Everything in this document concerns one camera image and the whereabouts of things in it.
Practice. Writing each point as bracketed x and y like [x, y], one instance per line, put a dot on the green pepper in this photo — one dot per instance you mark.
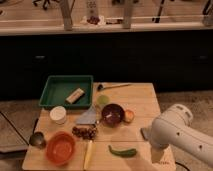
[123, 153]

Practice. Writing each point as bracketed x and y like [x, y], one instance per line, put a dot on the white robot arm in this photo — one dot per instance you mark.
[173, 127]

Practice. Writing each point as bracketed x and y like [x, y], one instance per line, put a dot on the white paper cup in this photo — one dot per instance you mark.
[58, 114]

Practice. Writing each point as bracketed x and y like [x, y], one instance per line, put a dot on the green lime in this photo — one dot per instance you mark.
[102, 100]

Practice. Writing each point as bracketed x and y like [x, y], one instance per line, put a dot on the dark purple bowl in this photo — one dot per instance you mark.
[112, 114]

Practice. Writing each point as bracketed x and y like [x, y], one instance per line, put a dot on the beige wooden block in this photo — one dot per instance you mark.
[74, 96]

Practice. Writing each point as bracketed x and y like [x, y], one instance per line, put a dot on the green plastic tray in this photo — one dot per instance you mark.
[59, 87]

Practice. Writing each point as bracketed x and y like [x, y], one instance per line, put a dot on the red yellow apple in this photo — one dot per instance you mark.
[128, 116]

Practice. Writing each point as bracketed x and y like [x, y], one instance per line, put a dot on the bunch of dark grapes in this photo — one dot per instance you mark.
[85, 133]

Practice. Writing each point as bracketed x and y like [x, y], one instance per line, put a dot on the blue sponge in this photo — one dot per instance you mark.
[145, 133]

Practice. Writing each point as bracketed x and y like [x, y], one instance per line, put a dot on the orange plastic bowl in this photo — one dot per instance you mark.
[60, 148]

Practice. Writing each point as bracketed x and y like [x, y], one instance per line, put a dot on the wooden handled brush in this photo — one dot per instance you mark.
[108, 86]

